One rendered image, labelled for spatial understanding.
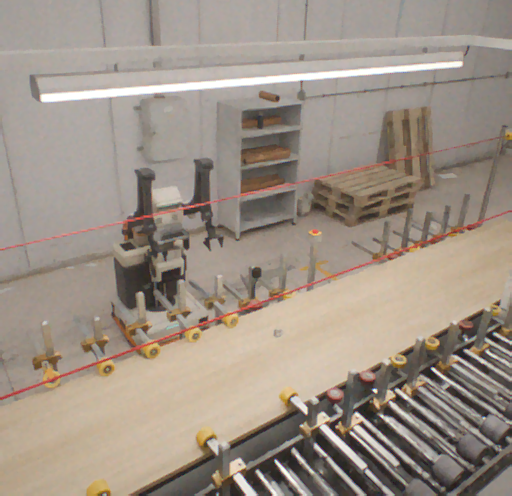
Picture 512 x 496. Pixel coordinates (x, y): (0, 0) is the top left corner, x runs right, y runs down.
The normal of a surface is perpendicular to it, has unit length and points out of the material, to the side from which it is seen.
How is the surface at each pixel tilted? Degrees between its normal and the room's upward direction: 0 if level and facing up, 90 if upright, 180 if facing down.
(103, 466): 0
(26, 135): 90
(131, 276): 90
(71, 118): 90
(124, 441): 0
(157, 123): 90
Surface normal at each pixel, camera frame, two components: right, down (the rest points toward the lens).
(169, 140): 0.58, 0.38
